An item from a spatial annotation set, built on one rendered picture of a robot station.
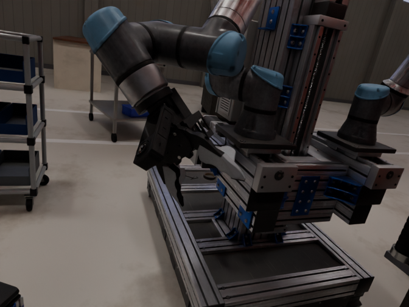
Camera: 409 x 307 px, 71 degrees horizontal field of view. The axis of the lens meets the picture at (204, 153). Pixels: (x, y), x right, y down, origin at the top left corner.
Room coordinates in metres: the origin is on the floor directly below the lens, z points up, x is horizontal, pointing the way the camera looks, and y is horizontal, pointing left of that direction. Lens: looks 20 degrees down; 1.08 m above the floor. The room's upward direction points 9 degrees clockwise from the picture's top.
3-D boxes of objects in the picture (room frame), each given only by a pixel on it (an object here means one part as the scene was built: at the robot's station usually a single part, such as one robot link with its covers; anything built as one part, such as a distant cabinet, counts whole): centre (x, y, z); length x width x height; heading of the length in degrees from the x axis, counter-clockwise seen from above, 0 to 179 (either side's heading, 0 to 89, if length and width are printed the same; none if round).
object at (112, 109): (3.34, 1.03, 0.50); 1.07 x 0.62 x 1.01; 34
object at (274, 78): (1.02, -0.16, 0.98); 0.13 x 0.12 x 0.14; 69
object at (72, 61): (6.43, 2.99, 0.44); 2.49 x 0.80 x 0.88; 22
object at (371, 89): (1.21, -0.63, 0.98); 0.13 x 0.12 x 0.14; 128
